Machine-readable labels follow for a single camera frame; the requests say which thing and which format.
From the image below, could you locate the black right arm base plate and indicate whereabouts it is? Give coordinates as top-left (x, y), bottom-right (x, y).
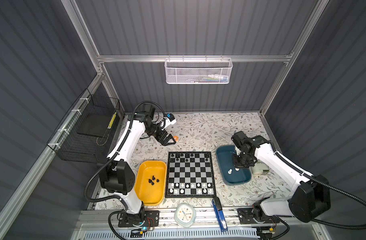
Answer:
top-left (237, 208), bottom-right (280, 224)

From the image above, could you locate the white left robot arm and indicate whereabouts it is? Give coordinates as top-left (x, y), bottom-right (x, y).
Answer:
top-left (97, 101), bottom-right (177, 215)

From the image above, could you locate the teal tray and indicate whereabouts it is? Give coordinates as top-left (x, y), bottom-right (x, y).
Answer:
top-left (216, 145), bottom-right (252, 186)

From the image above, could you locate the black and white chessboard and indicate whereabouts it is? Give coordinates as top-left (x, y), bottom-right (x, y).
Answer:
top-left (165, 152), bottom-right (217, 198)

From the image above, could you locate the black corrugated left cable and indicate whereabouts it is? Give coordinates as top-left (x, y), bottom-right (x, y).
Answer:
top-left (83, 100), bottom-right (166, 203)

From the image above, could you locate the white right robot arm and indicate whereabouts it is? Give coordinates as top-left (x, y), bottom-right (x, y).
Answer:
top-left (231, 131), bottom-right (331, 223)

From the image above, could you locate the black corrugated cable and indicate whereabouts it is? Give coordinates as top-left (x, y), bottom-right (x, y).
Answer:
top-left (269, 143), bottom-right (366, 230)
top-left (83, 100), bottom-right (166, 203)

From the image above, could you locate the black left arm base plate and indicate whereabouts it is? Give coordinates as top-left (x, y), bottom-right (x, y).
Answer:
top-left (118, 211), bottom-right (160, 228)

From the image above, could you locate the pale green clock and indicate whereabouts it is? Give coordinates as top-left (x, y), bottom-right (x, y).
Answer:
top-left (174, 203), bottom-right (196, 228)

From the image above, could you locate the blue stapler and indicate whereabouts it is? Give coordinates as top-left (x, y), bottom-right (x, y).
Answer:
top-left (212, 197), bottom-right (228, 232)

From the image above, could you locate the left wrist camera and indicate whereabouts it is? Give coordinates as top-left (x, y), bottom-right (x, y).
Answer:
top-left (159, 114), bottom-right (177, 130)

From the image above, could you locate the yellow tray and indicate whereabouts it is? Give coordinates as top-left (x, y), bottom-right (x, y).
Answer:
top-left (135, 161), bottom-right (167, 206)

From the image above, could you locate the black corrugated right cable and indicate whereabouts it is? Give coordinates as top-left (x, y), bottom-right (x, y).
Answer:
top-left (269, 143), bottom-right (366, 230)

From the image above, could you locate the black wire basket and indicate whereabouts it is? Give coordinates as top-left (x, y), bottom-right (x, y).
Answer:
top-left (47, 91), bottom-right (123, 164)

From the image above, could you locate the white wire basket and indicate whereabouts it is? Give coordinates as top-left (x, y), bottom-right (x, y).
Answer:
top-left (164, 58), bottom-right (233, 85)

